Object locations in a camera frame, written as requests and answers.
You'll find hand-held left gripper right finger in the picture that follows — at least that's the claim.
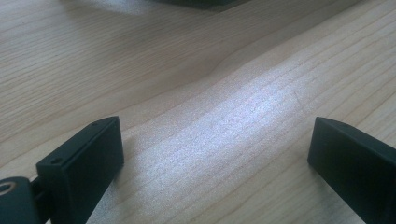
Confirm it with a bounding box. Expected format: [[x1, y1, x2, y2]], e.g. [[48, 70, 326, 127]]
[[306, 117, 396, 224]]

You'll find black corner shelf rack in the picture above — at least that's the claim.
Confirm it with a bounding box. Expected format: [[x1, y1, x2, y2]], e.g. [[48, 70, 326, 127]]
[[148, 0, 251, 11]]

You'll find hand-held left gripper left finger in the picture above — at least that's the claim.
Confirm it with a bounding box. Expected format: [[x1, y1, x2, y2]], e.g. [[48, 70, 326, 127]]
[[35, 116, 125, 224]]

